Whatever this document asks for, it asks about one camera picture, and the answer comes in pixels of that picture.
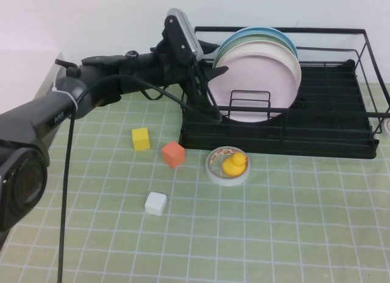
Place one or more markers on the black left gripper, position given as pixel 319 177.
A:
pixel 179 74

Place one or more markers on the pink round plate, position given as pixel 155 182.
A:
pixel 253 82

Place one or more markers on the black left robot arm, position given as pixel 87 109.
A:
pixel 36 118

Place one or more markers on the cream round plate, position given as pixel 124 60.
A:
pixel 262 47

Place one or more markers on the green round plate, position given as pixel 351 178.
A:
pixel 259 36

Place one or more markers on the blue round plate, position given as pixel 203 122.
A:
pixel 259 29

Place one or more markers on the orange cube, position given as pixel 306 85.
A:
pixel 173 153

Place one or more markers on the yellow cube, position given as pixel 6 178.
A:
pixel 140 138

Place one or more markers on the yellow rubber duck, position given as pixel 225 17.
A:
pixel 233 165

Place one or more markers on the white tape roll red print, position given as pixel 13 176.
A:
pixel 387 126
pixel 225 181

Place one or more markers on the white zip tie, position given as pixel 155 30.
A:
pixel 68 95

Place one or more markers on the white cube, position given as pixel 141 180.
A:
pixel 155 204

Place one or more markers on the green checked tablecloth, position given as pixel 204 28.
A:
pixel 274 219

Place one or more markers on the white cabinet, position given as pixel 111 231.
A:
pixel 24 82

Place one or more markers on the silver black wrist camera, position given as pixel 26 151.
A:
pixel 182 30

